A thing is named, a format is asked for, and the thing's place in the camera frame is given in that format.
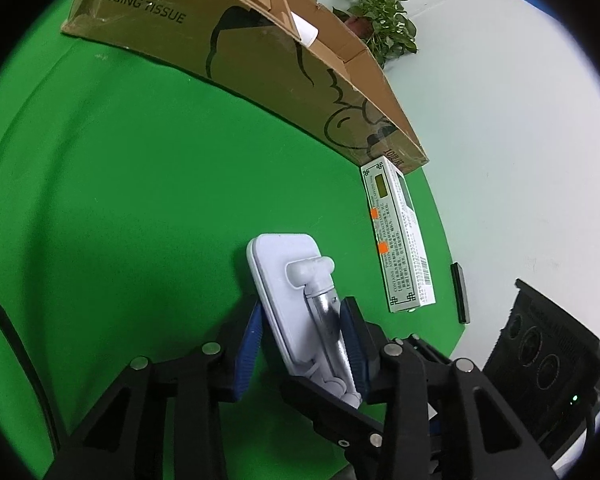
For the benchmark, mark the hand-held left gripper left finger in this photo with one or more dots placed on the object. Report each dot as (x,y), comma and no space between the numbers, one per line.
(247,355)

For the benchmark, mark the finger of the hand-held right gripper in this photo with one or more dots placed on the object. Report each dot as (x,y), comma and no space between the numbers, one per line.
(325,410)

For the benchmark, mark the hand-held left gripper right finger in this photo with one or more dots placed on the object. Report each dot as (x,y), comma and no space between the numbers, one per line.
(354,355)

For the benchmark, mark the large cardboard box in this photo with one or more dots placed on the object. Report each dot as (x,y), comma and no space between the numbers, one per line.
(260,60)

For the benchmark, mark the white handheld device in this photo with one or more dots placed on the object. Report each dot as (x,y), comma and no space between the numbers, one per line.
(306,30)

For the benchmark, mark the black flat bar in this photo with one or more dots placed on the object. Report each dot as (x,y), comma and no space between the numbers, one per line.
(460,292)

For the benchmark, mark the white medicine box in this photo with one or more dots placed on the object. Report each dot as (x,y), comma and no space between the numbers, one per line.
(397,240)

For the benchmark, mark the potted plant brown pot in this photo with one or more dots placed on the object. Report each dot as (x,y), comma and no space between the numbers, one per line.
(385,25)

